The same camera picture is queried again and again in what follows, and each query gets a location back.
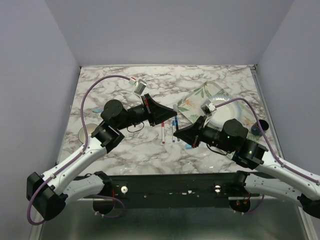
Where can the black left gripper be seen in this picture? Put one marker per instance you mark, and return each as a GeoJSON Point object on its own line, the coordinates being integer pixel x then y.
{"type": "Point", "coordinates": [159, 113]}

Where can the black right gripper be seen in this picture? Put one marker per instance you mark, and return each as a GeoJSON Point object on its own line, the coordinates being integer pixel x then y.
{"type": "Point", "coordinates": [193, 133]}

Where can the light blue eraser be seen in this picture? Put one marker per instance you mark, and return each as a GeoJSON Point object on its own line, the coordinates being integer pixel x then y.
{"type": "Point", "coordinates": [188, 146]}

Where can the white marker red tip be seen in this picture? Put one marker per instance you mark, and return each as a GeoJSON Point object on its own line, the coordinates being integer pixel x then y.
{"type": "Point", "coordinates": [163, 133]}

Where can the white marker blue end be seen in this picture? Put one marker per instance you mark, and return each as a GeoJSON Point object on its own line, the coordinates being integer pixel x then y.
{"type": "Point", "coordinates": [173, 131]}

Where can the light blue rectangular block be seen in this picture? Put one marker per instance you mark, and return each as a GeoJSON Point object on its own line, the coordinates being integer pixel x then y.
{"type": "Point", "coordinates": [98, 110]}

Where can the blue transparent gel pen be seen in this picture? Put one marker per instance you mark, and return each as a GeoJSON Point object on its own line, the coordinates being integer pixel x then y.
{"type": "Point", "coordinates": [176, 126]}

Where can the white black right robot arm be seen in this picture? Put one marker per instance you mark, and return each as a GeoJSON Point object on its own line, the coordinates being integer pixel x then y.
{"type": "Point", "coordinates": [286, 181]}

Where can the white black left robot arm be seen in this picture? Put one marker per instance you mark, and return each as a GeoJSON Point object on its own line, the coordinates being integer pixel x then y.
{"type": "Point", "coordinates": [50, 191]}

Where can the floral leaf pattern tray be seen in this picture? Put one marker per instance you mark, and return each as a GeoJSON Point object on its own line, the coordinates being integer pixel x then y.
{"type": "Point", "coordinates": [190, 105]}

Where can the white plate blue rim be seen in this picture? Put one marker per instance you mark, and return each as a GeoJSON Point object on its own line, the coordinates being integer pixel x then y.
{"type": "Point", "coordinates": [224, 113]}

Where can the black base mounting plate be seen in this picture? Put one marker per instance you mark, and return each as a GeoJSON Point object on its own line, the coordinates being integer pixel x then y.
{"type": "Point", "coordinates": [175, 190]}

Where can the dark blue mug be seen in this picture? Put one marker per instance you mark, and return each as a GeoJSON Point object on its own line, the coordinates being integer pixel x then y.
{"type": "Point", "coordinates": [260, 127]}

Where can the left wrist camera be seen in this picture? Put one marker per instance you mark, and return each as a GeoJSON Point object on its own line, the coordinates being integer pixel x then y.
{"type": "Point", "coordinates": [140, 86]}

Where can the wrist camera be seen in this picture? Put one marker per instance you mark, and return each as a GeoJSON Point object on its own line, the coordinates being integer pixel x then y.
{"type": "Point", "coordinates": [140, 86]}
{"type": "Point", "coordinates": [208, 108]}

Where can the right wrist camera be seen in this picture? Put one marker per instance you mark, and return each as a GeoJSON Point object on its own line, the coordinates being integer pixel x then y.
{"type": "Point", "coordinates": [208, 108]}

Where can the aluminium frame rail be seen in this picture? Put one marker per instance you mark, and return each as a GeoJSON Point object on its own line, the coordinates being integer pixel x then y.
{"type": "Point", "coordinates": [253, 69]}

